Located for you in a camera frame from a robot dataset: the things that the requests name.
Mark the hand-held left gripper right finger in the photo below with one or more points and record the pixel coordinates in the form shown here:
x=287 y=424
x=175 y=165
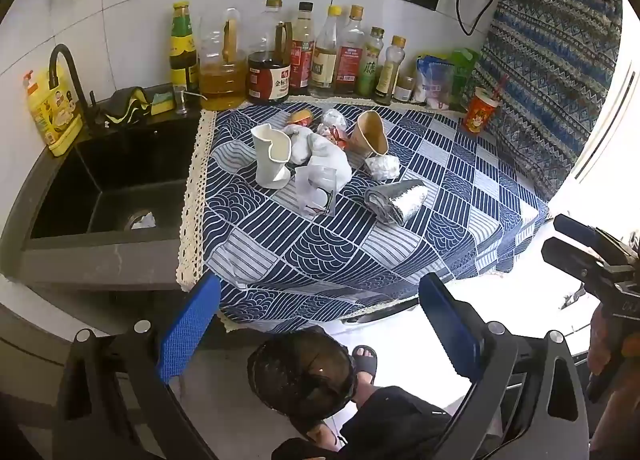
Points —
x=450 y=325

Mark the black faucet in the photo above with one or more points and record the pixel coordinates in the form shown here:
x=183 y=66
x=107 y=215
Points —
x=72 y=69

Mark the person's leg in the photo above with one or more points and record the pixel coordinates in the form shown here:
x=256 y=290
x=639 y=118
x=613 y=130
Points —
x=367 y=387

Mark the person's right hand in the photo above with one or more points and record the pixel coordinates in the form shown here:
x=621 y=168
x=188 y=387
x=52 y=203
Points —
x=602 y=340

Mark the green plastic bottle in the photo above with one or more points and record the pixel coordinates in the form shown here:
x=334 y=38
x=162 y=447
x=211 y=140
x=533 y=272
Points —
x=369 y=69

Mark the red paper cup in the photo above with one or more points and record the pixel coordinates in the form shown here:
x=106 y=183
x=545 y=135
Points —
x=479 y=114

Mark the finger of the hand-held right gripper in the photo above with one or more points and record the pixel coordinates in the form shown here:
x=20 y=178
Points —
x=565 y=255
x=575 y=230

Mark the green seasoning packet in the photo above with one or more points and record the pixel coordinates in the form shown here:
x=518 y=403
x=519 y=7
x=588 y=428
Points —
x=462 y=69

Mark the black kitchen sink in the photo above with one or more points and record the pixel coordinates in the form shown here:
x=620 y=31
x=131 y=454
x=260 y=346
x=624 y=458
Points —
x=100 y=190

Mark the blue zigzag patterned cloth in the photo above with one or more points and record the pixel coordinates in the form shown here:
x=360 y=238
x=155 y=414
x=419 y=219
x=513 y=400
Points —
x=545 y=64

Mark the small seasoning jar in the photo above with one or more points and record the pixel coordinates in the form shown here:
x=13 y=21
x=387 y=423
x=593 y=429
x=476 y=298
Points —
x=404 y=88

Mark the sink drain strainer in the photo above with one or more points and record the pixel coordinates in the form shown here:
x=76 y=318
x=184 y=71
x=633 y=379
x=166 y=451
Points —
x=140 y=220

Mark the green glass bottle yellow label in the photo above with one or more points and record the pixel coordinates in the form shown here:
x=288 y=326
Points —
x=182 y=44

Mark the black slipper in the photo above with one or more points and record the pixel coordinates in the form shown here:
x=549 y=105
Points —
x=364 y=361

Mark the crushed white paper cup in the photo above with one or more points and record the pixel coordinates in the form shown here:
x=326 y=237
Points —
x=267 y=164

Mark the clear plastic bag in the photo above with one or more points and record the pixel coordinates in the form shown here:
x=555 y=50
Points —
x=316 y=195

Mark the blue patterned tablecloth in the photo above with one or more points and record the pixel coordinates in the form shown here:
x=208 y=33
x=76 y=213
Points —
x=310 y=250

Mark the slim bottle yellow cap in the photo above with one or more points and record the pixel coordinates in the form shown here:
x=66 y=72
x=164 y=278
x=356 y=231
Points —
x=387 y=74

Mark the dark yellow-edged dish cloth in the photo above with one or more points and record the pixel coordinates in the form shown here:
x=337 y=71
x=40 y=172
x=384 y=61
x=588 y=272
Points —
x=125 y=102

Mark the dark bottle red label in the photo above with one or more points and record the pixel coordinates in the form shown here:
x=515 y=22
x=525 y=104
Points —
x=301 y=59

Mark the red drinking straw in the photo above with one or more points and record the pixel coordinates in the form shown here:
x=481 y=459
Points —
x=501 y=84

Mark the brown paper cup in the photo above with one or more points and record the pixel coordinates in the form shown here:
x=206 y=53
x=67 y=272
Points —
x=367 y=132

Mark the orange food scrap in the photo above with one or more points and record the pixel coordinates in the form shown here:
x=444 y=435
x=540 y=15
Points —
x=301 y=116

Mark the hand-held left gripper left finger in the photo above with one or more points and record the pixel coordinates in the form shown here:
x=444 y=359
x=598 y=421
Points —
x=190 y=325

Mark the white paper towel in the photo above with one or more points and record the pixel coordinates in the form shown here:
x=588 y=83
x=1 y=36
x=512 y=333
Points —
x=332 y=159

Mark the yellow green sponge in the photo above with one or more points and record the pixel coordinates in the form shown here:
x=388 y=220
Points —
x=161 y=100

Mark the yellow dish soap bottle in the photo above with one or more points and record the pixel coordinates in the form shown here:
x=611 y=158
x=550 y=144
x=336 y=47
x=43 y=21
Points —
x=55 y=114

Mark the black shorts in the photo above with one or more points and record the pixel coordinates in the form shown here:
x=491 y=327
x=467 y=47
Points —
x=395 y=425

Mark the trash bin with black bag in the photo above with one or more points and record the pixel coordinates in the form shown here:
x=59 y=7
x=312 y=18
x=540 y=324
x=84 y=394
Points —
x=300 y=375

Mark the crumpled white tissue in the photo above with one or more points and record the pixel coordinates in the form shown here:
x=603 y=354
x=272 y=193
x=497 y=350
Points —
x=299 y=147

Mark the metal soap dispenser pump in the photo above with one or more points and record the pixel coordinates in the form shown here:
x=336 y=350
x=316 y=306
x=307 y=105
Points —
x=181 y=102

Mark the foil wrap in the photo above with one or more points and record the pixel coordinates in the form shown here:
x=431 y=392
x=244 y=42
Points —
x=400 y=202

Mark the clear bottle beige label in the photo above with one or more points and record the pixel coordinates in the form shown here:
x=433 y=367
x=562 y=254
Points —
x=324 y=64

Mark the clear red snack wrapper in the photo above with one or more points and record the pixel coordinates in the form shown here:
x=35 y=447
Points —
x=332 y=127

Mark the clear cooking oil jug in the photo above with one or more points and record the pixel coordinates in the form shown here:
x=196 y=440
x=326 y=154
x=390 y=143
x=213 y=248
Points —
x=222 y=79

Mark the clear bottle red label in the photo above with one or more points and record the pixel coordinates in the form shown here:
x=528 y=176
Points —
x=348 y=62

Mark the person's right forearm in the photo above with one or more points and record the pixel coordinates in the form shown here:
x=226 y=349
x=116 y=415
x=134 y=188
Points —
x=622 y=420

